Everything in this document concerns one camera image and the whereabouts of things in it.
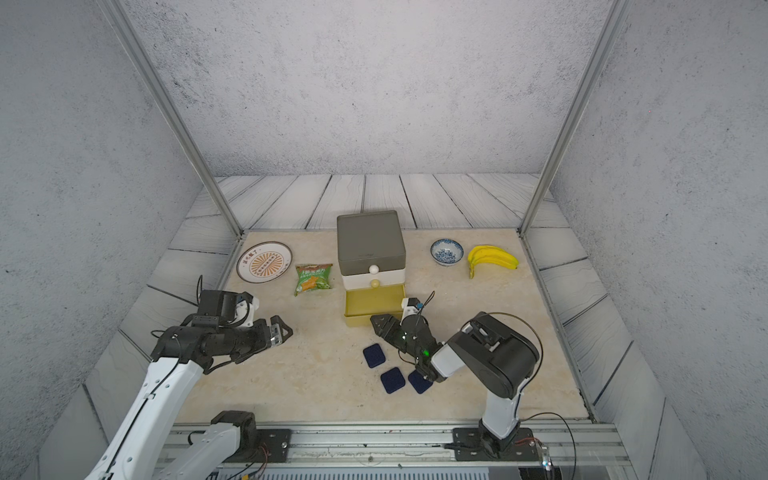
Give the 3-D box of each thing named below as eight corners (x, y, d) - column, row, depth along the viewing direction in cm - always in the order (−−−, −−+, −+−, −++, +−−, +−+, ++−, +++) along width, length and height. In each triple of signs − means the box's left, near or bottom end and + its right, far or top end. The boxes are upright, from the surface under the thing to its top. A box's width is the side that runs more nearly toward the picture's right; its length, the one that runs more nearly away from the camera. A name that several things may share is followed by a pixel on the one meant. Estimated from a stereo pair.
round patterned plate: (231, 282, 108) (229, 279, 107) (247, 245, 120) (245, 241, 118) (285, 282, 108) (283, 278, 106) (295, 244, 120) (294, 241, 118)
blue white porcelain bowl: (431, 267, 111) (432, 259, 108) (429, 246, 118) (430, 238, 114) (463, 267, 111) (465, 259, 108) (459, 246, 118) (461, 238, 114)
